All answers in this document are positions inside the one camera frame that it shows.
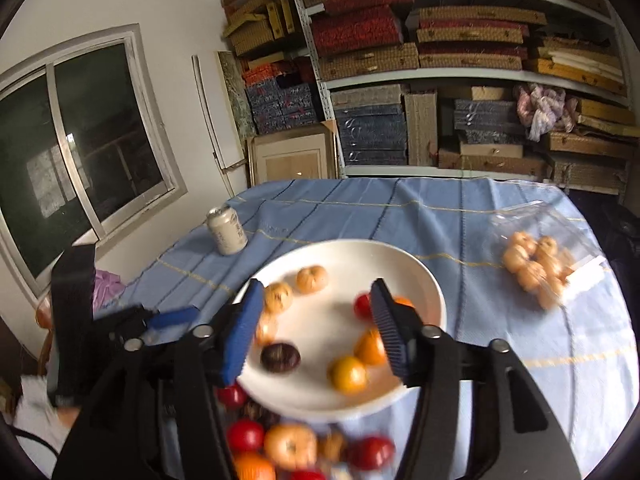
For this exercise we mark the plain tan round fruit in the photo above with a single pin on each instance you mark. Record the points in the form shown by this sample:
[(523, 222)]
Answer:
[(311, 278)]

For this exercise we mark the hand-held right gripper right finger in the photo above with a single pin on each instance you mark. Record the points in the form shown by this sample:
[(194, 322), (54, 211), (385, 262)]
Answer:
[(390, 330)]

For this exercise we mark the white plate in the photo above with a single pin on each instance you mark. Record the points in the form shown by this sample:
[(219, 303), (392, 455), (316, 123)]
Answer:
[(320, 320)]

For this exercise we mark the dark purple plum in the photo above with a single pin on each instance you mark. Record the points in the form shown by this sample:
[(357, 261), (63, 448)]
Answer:
[(260, 414)]

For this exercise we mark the white framed sliding window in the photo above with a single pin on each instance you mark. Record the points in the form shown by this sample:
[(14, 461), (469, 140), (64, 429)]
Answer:
[(100, 125)]

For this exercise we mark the plastic bag of small fruit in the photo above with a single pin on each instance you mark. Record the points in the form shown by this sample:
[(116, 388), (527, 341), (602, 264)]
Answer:
[(560, 225)]

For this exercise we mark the stacks of woven tan boxes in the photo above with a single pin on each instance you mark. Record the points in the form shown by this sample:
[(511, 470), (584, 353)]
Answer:
[(370, 62)]

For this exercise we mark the white metal shelf rack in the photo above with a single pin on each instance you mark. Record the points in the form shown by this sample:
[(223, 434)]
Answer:
[(465, 73)]

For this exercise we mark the green marble slab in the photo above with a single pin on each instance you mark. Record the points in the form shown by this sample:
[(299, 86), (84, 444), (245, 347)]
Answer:
[(235, 95)]

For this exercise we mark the large orange mandarin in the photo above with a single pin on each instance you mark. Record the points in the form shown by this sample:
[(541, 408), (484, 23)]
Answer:
[(404, 303), (253, 467)]

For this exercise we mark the stack of red patterned boxes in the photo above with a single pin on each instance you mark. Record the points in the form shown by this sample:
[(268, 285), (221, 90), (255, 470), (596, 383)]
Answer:
[(355, 30)]

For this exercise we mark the pink plastic bag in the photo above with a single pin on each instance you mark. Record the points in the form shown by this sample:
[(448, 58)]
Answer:
[(542, 110)]

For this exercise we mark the pile of yellow wooden boxes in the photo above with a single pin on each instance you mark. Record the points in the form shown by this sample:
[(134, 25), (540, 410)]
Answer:
[(255, 30)]

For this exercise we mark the cluster of small tan fruits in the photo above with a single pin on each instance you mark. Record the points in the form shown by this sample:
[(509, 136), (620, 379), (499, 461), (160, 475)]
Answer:
[(530, 272)]

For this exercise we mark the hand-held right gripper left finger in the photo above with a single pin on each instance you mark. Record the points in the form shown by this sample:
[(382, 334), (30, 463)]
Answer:
[(242, 330)]

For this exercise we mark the light wooden framed panel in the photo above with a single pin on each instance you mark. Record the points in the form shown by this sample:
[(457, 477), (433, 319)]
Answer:
[(292, 157)]

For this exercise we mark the person's left forearm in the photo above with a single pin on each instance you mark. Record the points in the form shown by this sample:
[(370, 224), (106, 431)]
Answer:
[(35, 410)]

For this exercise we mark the tan brown-streaked fruit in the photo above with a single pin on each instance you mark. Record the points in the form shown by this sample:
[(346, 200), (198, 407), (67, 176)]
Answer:
[(277, 296), (267, 330)]

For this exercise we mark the stack of blue orange boxes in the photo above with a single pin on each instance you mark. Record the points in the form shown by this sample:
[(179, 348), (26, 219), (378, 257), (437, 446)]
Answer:
[(280, 102)]

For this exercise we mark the smooth yellow-orange citrus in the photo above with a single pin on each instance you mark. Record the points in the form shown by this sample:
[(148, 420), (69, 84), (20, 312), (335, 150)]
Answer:
[(346, 374), (369, 347)]

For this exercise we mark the purple plastic bag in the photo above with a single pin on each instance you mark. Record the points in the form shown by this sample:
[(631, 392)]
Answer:
[(107, 285)]

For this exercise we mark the white leaning board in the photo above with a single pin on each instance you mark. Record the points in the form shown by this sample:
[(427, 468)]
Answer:
[(220, 125)]

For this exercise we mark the stack of dark blue boxes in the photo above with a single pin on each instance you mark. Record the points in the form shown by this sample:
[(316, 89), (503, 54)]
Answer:
[(370, 135), (487, 120)]

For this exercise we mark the blue striped tablecloth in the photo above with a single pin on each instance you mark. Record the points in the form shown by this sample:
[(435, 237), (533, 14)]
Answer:
[(475, 410)]

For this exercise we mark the brown wooden chair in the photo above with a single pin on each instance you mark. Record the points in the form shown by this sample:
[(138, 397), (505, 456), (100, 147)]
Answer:
[(42, 320)]

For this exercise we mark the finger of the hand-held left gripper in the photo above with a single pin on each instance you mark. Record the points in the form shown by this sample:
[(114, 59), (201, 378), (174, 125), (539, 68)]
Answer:
[(170, 317)]

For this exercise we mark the large tan streaked fruit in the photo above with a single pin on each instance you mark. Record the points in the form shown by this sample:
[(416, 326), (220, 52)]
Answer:
[(290, 445)]

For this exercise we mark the red round fruit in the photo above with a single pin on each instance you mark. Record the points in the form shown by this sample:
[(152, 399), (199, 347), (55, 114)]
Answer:
[(363, 305), (305, 475), (370, 452), (245, 435)]

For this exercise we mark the white beverage can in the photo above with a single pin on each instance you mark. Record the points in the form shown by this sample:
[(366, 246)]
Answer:
[(227, 232)]

